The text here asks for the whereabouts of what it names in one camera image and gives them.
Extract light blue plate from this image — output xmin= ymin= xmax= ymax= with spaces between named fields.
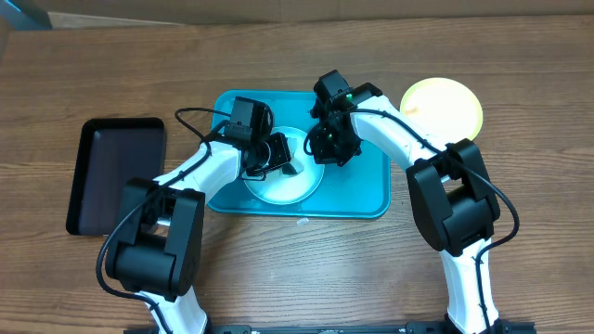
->
xmin=245 ymin=126 xmax=325 ymax=205

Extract green and yellow sponge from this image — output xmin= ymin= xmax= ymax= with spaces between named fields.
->
xmin=281 ymin=160 xmax=303 ymax=177

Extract yellow-green plate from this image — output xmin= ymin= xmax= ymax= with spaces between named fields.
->
xmin=400 ymin=77 xmax=484 ymax=143

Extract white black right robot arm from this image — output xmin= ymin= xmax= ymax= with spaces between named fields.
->
xmin=303 ymin=76 xmax=505 ymax=333

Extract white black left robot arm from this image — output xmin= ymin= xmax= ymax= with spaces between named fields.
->
xmin=96 ymin=133 xmax=291 ymax=333

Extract teal plastic tray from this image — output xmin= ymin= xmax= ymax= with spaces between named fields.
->
xmin=209 ymin=90 xmax=392 ymax=219

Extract black water tray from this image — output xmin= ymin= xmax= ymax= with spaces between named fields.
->
xmin=66 ymin=117 xmax=166 ymax=236

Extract small white paper scrap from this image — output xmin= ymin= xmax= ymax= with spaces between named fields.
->
xmin=296 ymin=217 xmax=309 ymax=225

